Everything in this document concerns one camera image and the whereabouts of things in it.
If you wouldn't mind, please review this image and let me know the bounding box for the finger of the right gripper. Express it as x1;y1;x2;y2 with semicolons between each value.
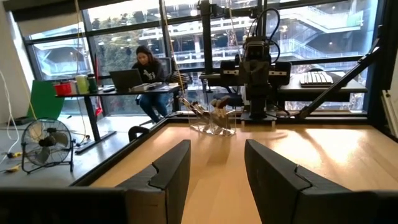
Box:
248;77;258;96
258;77;268;96

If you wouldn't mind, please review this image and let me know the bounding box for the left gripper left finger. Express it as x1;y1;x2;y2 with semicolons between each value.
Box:
116;139;192;224

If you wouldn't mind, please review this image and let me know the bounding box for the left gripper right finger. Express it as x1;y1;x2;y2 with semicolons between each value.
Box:
244;138;346;224

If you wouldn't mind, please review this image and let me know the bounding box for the angled black makeup brush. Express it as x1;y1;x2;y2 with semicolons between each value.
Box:
186;101;211;122

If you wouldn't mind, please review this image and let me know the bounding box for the black brush long silver ferrule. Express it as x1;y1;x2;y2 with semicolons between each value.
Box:
181;97;206;121

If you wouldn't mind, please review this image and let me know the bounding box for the grey desk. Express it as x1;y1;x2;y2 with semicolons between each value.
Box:
277;81;368;103
198;72;246;88

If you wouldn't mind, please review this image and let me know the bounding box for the computer keyboard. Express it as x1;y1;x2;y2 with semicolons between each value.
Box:
299;70;334;87

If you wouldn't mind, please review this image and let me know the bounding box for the black clamp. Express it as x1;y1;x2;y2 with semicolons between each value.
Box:
127;125;150;142

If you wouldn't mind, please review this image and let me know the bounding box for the black office chair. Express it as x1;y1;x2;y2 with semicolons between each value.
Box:
158;57;191;114

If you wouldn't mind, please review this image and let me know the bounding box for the black standing desk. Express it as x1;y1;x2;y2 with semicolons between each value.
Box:
55;83;187;155

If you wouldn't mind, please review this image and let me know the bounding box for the person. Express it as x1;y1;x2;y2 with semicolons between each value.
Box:
132;45;175;123

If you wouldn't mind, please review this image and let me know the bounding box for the stack of papers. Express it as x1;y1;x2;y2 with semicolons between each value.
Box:
130;81;170;93

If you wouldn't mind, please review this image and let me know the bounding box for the red hanging cloth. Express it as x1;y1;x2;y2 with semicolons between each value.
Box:
94;54;104;116

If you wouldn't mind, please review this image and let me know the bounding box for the dark laptop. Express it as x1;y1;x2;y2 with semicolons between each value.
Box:
108;68;144;93

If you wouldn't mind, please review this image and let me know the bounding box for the green cup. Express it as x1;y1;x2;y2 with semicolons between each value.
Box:
87;73;100;93

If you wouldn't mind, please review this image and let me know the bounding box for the black floor fan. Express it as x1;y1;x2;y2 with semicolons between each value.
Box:
20;117;76;174

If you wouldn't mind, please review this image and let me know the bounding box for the red container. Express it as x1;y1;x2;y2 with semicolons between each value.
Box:
53;82;73;96

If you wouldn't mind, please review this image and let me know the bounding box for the green board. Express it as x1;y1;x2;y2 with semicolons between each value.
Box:
29;80;65;121

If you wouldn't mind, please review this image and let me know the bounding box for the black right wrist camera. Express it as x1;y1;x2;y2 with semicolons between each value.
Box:
244;37;270;62

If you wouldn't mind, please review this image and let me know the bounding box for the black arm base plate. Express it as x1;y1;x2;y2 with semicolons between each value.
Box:
239;111;277;123

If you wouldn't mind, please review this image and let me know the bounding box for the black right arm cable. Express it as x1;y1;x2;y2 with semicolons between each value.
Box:
248;7;281;63

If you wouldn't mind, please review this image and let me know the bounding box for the black aluminium table frame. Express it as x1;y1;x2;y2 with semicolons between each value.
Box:
70;110;374;187

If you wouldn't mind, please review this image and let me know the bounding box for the black frame post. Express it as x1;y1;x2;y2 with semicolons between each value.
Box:
366;0;394;138
198;0;268;75

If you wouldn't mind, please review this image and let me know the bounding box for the black diagonal frame brace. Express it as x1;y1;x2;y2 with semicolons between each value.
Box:
297;27;383;121

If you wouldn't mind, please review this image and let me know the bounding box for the yellow hanging rope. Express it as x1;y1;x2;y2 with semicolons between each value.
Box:
161;0;187;105

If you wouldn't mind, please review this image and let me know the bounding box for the white wall panel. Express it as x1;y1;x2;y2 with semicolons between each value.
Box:
381;89;398;139

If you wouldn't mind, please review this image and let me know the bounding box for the white cable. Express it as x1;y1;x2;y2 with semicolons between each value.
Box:
0;70;20;166

